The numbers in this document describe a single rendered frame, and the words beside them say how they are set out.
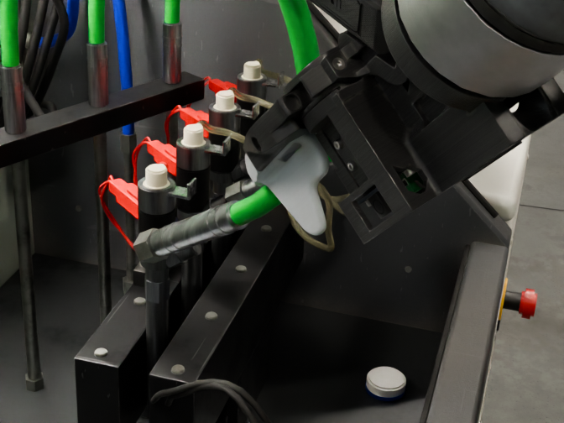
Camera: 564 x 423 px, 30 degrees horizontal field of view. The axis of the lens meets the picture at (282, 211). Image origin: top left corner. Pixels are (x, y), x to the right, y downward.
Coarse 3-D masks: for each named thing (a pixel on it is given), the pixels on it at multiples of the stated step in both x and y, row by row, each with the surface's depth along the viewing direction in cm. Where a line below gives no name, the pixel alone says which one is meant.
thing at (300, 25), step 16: (288, 0) 54; (304, 0) 54; (288, 16) 54; (304, 16) 54; (288, 32) 55; (304, 32) 54; (304, 48) 54; (304, 64) 55; (256, 192) 61; (272, 192) 59; (240, 208) 61; (256, 208) 61; (272, 208) 60; (240, 224) 62
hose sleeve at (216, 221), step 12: (228, 204) 62; (192, 216) 65; (204, 216) 64; (216, 216) 63; (228, 216) 62; (168, 228) 66; (180, 228) 65; (192, 228) 64; (204, 228) 64; (216, 228) 63; (228, 228) 63; (240, 228) 63; (156, 240) 67; (168, 240) 66; (180, 240) 65; (192, 240) 65; (204, 240) 65; (156, 252) 67; (168, 252) 67
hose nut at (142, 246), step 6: (138, 234) 69; (144, 234) 68; (150, 234) 68; (138, 240) 68; (144, 240) 68; (138, 246) 68; (144, 246) 68; (150, 246) 68; (138, 252) 68; (144, 252) 68; (150, 252) 68; (138, 258) 69; (144, 258) 68; (150, 258) 68; (156, 258) 68; (162, 258) 68
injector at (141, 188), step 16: (144, 192) 77; (160, 192) 77; (144, 208) 78; (160, 208) 78; (144, 224) 79; (160, 224) 78; (176, 256) 80; (192, 256) 80; (160, 272) 81; (160, 288) 82; (160, 304) 82; (160, 320) 83; (160, 336) 84; (160, 352) 85
